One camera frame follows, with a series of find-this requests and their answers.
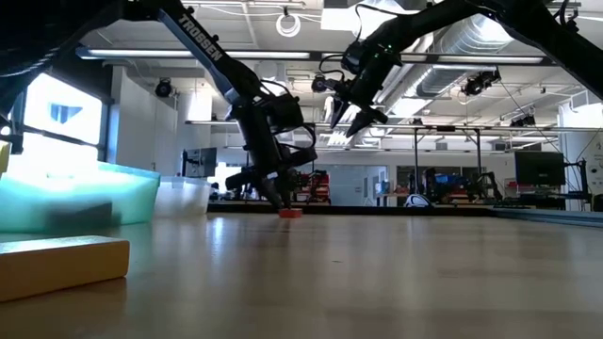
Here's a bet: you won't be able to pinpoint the black background station frame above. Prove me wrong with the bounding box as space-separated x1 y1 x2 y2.
412 124 482 187

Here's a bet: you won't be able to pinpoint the white cable coil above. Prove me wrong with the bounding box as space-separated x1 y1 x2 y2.
275 7 302 39

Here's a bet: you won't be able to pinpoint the silver ventilation duct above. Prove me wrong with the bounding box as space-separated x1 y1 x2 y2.
414 11 547 98

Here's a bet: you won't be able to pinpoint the white ceiling baffles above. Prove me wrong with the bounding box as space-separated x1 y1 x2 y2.
324 70 437 148

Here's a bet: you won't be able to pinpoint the black monitor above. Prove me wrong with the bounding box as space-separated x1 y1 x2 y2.
181 147 219 179
513 150 566 187

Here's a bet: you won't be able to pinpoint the red cart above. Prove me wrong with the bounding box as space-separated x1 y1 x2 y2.
301 169 332 204

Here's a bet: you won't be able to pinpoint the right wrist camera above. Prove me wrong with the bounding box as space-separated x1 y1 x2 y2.
341 40 376 74

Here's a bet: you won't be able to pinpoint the bright window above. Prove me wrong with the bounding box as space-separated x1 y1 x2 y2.
23 70 104 164

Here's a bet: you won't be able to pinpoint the long light bar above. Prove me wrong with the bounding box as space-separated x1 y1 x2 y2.
74 45 603 66

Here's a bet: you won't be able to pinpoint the black aluminium table frame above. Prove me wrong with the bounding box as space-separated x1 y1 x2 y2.
206 201 603 230

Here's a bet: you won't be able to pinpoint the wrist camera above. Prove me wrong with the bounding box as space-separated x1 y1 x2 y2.
341 40 376 74
264 92 306 135

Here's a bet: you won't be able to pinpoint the long orange block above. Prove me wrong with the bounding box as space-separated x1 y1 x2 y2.
0 235 131 304

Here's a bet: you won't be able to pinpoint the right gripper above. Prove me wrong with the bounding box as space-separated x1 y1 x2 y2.
329 44 401 138

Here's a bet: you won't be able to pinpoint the yellow plastic bin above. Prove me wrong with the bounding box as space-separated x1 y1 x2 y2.
0 140 11 178

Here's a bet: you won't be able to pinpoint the clear plastic bin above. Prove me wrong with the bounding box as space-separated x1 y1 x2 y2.
155 176 213 218

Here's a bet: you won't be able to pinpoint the teal plastic bin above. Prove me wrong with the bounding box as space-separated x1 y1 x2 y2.
0 159 162 235

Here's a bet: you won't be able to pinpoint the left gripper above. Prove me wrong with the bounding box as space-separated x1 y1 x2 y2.
224 131 319 212

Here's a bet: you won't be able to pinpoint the white and black helmet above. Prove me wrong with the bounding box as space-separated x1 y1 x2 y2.
403 193 433 210

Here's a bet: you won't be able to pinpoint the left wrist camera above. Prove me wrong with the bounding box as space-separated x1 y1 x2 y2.
264 92 306 135

